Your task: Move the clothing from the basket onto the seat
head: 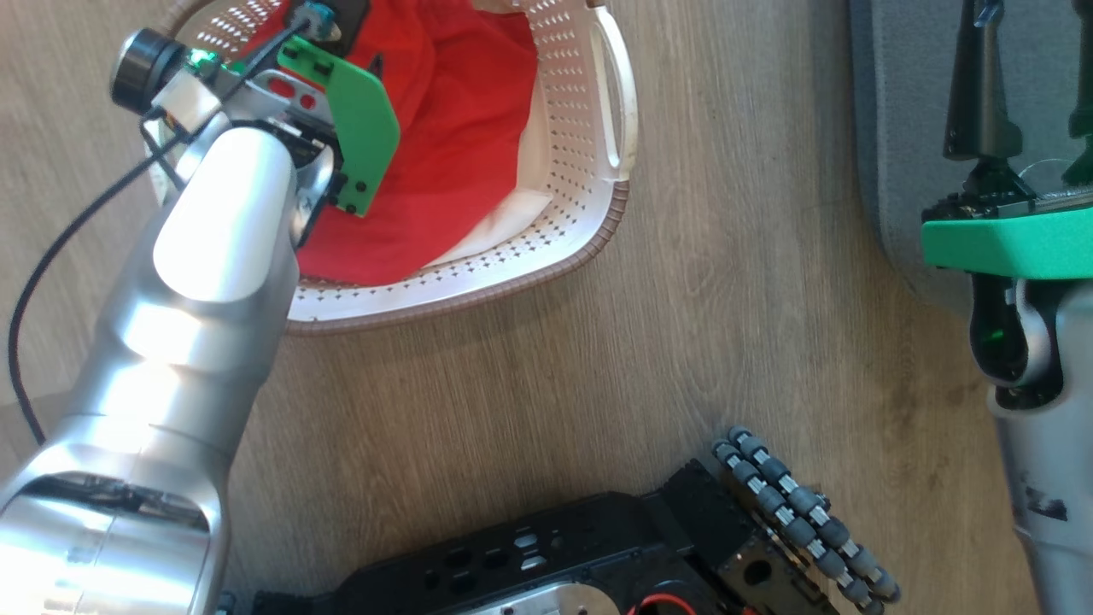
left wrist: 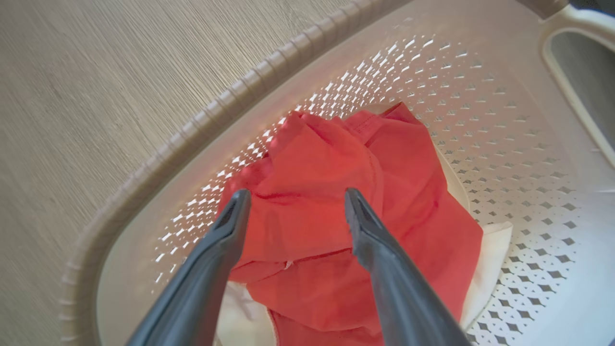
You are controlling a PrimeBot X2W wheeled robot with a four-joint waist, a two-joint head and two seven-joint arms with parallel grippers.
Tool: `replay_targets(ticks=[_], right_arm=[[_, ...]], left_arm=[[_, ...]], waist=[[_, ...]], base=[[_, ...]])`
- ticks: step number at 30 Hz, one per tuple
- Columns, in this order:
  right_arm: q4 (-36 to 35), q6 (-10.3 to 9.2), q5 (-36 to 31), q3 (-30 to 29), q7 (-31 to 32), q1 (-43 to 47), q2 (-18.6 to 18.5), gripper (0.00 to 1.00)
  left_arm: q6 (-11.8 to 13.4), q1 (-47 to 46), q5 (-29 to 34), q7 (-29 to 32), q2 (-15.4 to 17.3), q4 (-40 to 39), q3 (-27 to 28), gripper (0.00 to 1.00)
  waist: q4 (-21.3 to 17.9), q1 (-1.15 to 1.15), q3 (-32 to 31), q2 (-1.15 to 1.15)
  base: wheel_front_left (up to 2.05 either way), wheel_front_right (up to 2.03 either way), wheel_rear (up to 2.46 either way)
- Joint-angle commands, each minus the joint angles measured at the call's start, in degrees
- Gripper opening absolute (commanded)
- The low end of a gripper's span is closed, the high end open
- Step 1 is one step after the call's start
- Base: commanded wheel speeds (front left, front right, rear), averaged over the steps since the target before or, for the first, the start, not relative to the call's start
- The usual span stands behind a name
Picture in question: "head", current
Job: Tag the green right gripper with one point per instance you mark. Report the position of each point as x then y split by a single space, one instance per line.
1008 243

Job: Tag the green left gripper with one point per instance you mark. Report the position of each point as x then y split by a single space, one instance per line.
363 128

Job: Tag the red clothing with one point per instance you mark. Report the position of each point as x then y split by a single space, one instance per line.
452 128

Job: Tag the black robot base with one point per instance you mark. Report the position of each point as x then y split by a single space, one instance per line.
555 547

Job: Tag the white perforated laundry basket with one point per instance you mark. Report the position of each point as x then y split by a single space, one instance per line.
581 128

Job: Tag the grey fabric sofa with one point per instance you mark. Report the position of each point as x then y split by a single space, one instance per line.
905 128

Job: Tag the grey roller omni wheel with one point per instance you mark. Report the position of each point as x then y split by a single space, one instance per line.
803 512

